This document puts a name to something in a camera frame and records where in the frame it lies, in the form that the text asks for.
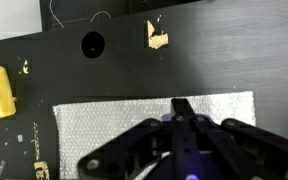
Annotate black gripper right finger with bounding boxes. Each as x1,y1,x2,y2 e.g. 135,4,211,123
182,98,288,180

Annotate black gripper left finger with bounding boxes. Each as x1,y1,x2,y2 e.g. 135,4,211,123
77,98,185,180

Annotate white bubble wrap sheet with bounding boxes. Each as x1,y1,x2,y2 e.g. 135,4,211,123
51,90,257,180

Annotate yellow clamp with black knob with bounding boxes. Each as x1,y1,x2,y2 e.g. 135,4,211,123
0,65,18,121

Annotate white headset cable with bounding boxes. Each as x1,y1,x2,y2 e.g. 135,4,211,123
48,0,112,30

